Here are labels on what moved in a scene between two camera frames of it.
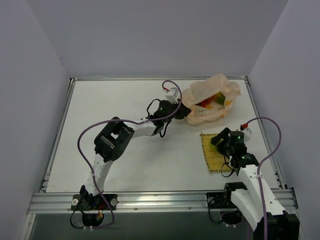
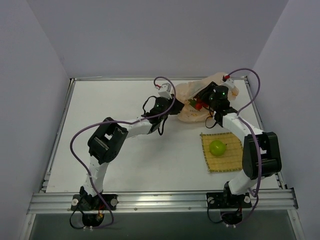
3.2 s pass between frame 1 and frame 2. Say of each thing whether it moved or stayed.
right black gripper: moved
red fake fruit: moved
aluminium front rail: stayed
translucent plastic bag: stayed
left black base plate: stayed
